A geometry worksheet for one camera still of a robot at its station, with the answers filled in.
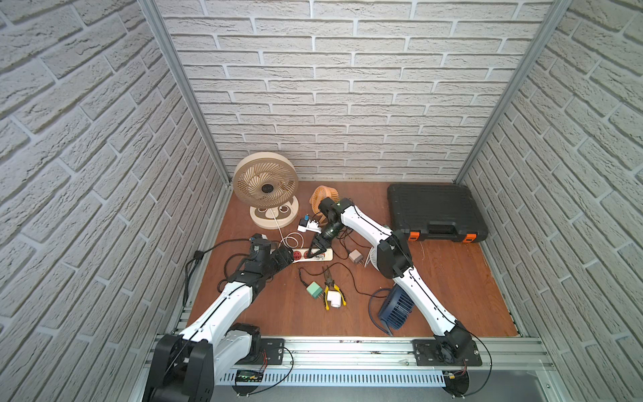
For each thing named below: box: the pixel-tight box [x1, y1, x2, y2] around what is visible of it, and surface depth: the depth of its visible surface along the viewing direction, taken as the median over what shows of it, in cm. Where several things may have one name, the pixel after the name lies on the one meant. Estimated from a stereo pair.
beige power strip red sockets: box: [292, 247, 334, 263], surface depth 92 cm
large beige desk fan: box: [232, 151, 300, 230], surface depth 91 cm
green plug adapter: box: [305, 281, 325, 300], surface depth 86 cm
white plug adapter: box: [326, 290, 342, 309], surface depth 84 cm
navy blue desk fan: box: [378, 283, 415, 330], surface depth 72 cm
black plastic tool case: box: [386, 183, 489, 243], surface depth 99 cm
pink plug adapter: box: [348, 248, 365, 265], surface depth 94 cm
